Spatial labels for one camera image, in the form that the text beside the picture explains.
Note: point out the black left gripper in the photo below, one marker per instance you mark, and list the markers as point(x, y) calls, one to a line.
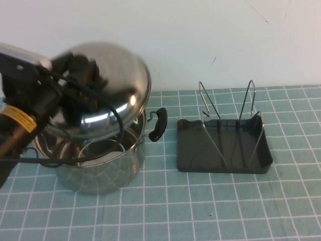
point(45, 100)

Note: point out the stainless steel lid black knob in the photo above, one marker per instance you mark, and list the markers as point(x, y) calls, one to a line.
point(125, 82)

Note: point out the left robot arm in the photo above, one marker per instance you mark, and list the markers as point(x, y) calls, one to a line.
point(17, 125)

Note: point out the green checkered tablecloth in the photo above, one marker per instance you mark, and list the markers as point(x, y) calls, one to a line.
point(175, 206)

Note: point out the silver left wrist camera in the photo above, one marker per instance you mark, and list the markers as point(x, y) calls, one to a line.
point(25, 55)

